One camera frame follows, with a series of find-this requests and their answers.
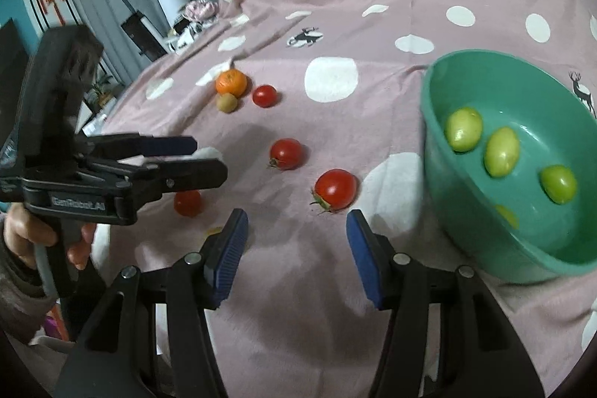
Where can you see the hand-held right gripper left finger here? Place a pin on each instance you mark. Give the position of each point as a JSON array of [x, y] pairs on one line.
[[231, 249]]

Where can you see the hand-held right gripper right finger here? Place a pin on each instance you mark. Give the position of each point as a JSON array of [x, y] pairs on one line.
[[364, 253]]

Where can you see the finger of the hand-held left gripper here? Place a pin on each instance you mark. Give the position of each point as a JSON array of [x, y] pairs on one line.
[[196, 174], [168, 145]]

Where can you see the red tomato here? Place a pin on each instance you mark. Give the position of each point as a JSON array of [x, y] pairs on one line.
[[286, 153], [264, 96], [335, 189], [188, 203]]

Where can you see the small tan fruit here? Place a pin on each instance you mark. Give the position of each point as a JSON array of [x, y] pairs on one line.
[[227, 103]]

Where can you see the orange tangerine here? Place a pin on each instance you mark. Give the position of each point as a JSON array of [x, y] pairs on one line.
[[231, 82]]

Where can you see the green plastic bowl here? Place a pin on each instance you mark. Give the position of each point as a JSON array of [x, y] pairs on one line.
[[536, 99]]

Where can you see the person's left forearm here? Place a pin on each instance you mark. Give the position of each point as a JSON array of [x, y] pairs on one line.
[[18, 300]]

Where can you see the person's left hand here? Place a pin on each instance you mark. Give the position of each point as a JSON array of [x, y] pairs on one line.
[[23, 235]]

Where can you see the potted plant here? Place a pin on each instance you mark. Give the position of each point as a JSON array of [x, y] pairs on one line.
[[100, 89]]

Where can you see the black floor stand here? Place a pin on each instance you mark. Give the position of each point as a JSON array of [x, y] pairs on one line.
[[140, 32]]

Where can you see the pink flowery ornament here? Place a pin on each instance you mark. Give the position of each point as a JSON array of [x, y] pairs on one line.
[[200, 9]]

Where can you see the green jujube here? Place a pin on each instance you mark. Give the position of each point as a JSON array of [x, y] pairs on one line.
[[463, 129], [558, 184], [507, 216], [502, 152]]

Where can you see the pink polka-dot blanket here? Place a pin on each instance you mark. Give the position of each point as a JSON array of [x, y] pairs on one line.
[[326, 6]]

